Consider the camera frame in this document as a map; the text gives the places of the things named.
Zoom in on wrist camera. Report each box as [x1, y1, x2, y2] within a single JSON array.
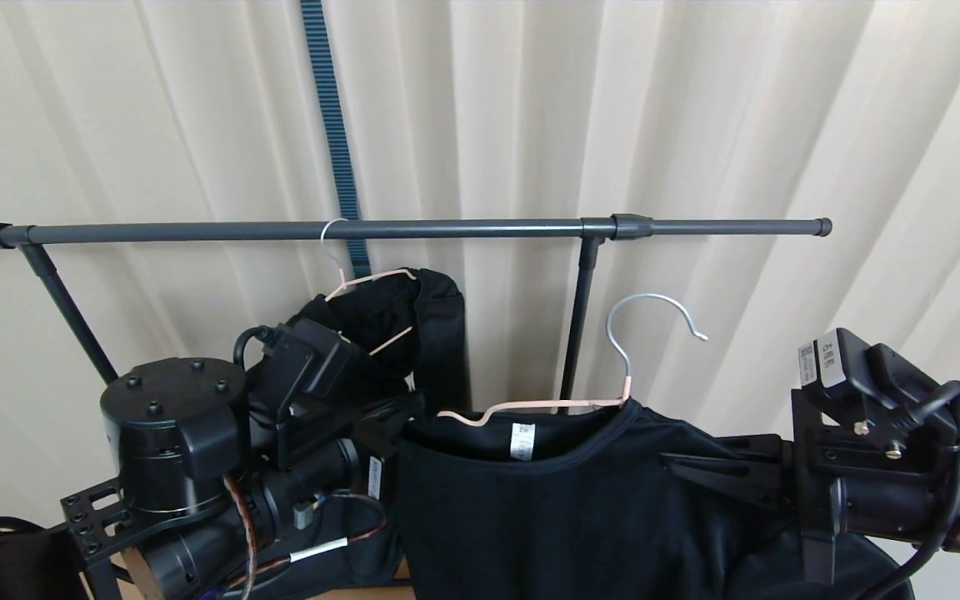
[[234, 317, 364, 469], [797, 327, 960, 465]]

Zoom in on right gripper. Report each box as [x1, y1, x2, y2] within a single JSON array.
[[659, 388, 960, 586]]

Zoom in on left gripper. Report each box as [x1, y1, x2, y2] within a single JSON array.
[[255, 437, 402, 544]]

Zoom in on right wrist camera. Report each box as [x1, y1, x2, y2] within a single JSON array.
[[797, 327, 960, 465]]

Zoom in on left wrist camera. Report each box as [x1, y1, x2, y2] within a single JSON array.
[[234, 317, 364, 469]]

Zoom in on window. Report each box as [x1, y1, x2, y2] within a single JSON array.
[[300, 0, 373, 278]]

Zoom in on black shorts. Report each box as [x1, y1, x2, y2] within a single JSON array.
[[284, 268, 473, 588]]

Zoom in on pink clothes hanger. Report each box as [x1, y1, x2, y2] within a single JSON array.
[[437, 293, 708, 428], [319, 218, 418, 358]]

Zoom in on black garment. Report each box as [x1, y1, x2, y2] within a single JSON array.
[[392, 398, 914, 600]]

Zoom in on white curtain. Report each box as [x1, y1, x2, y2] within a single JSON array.
[[326, 0, 960, 438], [0, 0, 360, 528]]

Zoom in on black clothes rack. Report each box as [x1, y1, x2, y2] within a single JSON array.
[[0, 215, 833, 416]]

